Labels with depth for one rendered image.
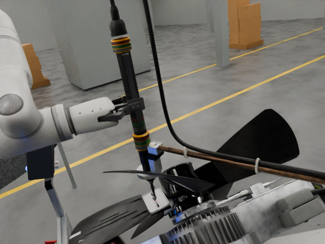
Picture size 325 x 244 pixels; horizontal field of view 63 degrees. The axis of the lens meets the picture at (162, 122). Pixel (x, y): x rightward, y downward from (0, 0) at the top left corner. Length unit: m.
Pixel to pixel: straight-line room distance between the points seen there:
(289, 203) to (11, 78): 0.75
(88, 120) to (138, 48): 6.80
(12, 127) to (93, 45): 6.36
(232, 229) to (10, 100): 0.59
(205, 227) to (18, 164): 2.09
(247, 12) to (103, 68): 4.53
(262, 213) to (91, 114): 0.56
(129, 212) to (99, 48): 6.28
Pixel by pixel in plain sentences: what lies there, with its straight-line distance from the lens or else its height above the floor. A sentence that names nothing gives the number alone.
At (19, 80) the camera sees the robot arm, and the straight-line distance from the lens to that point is 0.60.
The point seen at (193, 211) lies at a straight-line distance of 0.76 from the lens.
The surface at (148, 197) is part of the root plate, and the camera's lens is 0.83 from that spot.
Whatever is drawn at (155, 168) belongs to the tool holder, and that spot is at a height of 1.32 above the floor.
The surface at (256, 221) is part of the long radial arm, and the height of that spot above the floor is 1.11.
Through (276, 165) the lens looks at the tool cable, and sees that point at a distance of 0.56.
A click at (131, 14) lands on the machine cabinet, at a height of 1.56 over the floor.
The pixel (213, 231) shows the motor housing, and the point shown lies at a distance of 0.73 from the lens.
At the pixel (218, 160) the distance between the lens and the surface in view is 0.60.
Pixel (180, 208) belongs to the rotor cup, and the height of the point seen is 1.19.
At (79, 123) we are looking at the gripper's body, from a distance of 0.60.
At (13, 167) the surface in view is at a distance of 2.58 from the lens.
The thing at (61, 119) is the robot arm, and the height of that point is 1.52.
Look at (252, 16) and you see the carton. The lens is 8.90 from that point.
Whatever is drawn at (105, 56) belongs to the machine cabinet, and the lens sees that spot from 6.99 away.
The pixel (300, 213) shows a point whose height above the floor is 1.14.
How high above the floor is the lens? 1.71
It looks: 24 degrees down
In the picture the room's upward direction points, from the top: 10 degrees counter-clockwise
